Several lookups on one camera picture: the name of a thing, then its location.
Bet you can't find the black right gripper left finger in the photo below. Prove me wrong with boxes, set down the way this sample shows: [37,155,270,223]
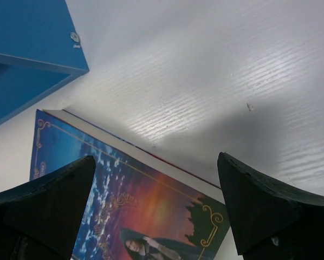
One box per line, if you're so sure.
[0,156,96,259]

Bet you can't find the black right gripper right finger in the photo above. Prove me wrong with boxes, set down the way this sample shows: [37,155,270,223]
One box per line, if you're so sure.
[217,152,324,259]

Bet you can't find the Jane Eyre blue book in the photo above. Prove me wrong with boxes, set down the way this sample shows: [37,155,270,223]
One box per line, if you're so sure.
[30,110,230,259]

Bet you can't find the blue yellow wooden bookshelf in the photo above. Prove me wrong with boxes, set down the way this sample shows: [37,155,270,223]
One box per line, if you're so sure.
[0,1,89,125]

